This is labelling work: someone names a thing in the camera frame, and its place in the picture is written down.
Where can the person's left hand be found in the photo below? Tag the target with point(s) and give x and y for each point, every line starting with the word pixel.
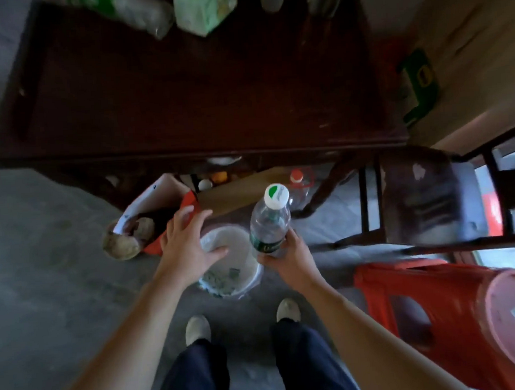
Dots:
pixel 187 253

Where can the person's right hand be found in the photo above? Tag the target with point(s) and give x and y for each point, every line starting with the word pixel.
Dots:
pixel 294 264

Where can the person's right thumb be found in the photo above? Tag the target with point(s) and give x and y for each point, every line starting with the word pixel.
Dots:
pixel 270 258

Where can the person's left middle finger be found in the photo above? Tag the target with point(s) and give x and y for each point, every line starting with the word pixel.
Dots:
pixel 185 219

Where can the person's left little finger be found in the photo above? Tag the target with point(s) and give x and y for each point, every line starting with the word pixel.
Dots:
pixel 163 242

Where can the person's left thumb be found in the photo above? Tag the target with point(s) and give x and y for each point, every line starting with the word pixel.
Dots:
pixel 216 252

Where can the clear water bottle white cap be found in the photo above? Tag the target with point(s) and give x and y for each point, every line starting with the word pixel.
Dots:
pixel 269 224

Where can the person's right forearm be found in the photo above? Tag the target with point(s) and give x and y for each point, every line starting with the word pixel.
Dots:
pixel 371 342

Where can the person's left forearm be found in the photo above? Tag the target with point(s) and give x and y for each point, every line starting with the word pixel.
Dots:
pixel 123 353

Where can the red plastic bag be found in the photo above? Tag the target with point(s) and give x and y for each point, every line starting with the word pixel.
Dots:
pixel 188 201

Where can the white bin with plastic liner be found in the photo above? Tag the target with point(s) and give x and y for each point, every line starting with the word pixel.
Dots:
pixel 237 263

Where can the white paper sheet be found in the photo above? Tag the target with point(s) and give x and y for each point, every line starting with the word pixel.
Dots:
pixel 153 199

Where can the small white round object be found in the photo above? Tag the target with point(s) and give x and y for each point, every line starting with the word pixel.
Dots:
pixel 205 185

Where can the person's right beige shoe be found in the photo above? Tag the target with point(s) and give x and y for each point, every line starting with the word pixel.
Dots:
pixel 288 309

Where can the person's beige shoe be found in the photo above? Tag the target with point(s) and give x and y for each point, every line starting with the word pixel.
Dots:
pixel 288 309
pixel 198 329

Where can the small orange round object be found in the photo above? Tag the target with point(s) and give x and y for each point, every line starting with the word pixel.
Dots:
pixel 220 176

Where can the brown cardboard sheet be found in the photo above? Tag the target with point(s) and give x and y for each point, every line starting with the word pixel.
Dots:
pixel 235 194

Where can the clear bottle orange cap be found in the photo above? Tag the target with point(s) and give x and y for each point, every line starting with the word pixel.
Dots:
pixel 300 190

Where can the person's left beige shoe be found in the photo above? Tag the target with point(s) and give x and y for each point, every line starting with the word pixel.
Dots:
pixel 198 329

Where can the dark blue trousers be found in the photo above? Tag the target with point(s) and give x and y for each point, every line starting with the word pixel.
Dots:
pixel 303 368

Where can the dark wooden table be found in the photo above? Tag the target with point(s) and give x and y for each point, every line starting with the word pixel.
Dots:
pixel 199 92

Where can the dark wooden chair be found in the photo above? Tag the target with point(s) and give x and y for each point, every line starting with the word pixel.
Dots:
pixel 423 195

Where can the red plastic stool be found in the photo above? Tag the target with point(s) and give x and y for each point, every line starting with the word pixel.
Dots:
pixel 456 315

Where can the green tissue packet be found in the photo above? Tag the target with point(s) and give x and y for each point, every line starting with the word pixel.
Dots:
pixel 204 6

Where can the clear plastic bottle green label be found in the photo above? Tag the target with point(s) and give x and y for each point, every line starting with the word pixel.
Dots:
pixel 137 8

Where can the green and yellow box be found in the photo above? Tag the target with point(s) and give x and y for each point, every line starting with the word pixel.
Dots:
pixel 420 82

